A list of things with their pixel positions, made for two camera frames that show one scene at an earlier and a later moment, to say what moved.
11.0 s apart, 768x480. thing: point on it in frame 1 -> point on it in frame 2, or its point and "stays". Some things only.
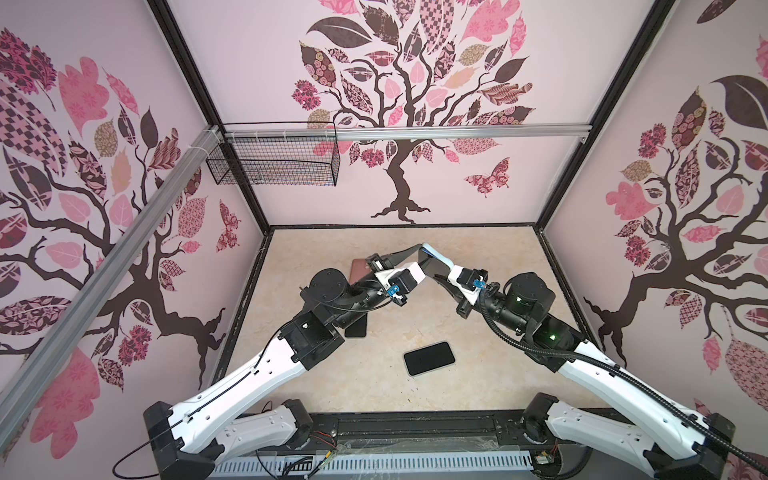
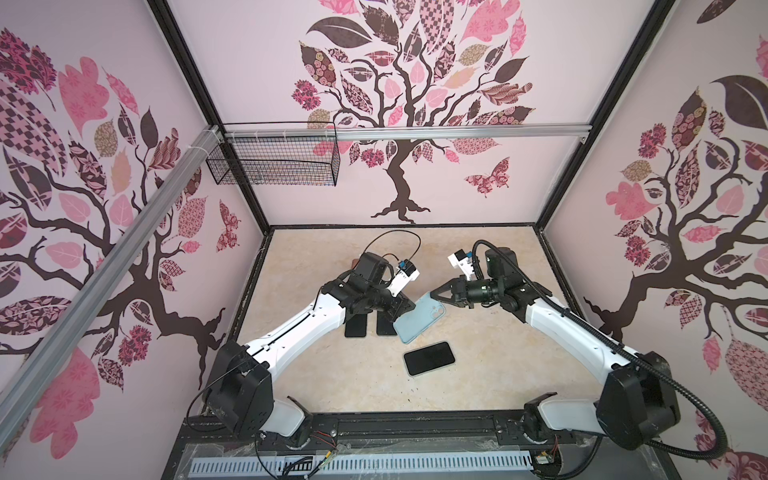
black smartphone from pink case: [358, 328] stays
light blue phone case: [438, 255] -> [426, 312]
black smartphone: [432, 266] -> [384, 324]
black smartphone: [429, 358] stays
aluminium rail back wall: [396, 133] stays
